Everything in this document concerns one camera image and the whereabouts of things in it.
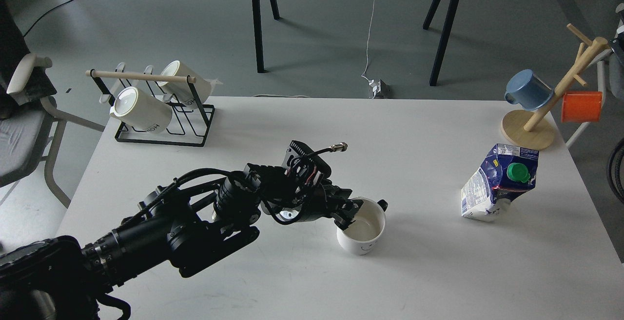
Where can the white ribbed mug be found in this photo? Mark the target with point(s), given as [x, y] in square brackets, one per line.
[181, 90]
[141, 111]

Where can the white ribbed mug rear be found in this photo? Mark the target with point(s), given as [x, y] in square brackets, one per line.
[181, 90]

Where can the wooden mug tree stand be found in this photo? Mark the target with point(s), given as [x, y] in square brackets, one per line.
[528, 127]

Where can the grey power adapter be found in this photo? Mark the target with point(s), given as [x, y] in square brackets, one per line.
[378, 89]

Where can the black wire mug rack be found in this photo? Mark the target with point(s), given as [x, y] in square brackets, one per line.
[188, 127]

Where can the white ribbed mug front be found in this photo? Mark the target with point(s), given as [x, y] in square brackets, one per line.
[141, 111]

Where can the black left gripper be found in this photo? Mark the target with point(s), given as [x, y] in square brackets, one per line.
[300, 189]

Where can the blue white milk carton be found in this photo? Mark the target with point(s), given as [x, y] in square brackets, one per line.
[507, 172]

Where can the blue mug on tree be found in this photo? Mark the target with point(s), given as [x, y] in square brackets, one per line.
[528, 90]

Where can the orange mug on tree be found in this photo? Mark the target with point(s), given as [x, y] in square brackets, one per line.
[581, 106]

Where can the black table legs right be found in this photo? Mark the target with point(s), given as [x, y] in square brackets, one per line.
[444, 37]

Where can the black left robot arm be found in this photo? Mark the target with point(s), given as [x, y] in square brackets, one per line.
[201, 218]

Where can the white smiley face mug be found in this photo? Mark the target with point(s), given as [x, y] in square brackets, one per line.
[368, 226]

